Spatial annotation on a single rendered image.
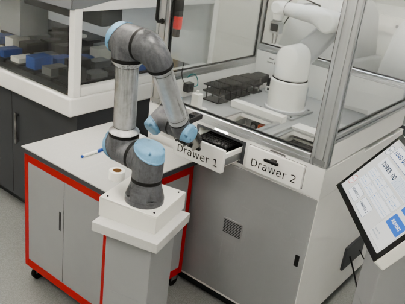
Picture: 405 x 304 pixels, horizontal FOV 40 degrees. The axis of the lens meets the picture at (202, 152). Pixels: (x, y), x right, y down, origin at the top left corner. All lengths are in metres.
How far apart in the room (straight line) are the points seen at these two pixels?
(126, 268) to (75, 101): 1.12
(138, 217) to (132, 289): 0.32
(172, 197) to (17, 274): 1.25
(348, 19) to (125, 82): 0.88
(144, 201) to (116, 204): 0.11
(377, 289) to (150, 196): 0.87
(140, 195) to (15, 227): 1.62
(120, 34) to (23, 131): 1.68
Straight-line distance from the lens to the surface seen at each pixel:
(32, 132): 3.43
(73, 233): 2.64
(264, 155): 2.48
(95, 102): 3.09
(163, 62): 1.89
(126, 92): 2.01
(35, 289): 3.05
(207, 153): 2.48
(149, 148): 2.01
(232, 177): 2.64
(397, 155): 2.10
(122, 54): 1.96
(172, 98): 2.00
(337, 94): 2.28
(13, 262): 3.26
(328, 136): 2.33
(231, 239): 2.77
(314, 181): 2.41
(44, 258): 2.92
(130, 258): 2.16
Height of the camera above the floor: 1.85
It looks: 23 degrees down
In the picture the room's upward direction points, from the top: 7 degrees clockwise
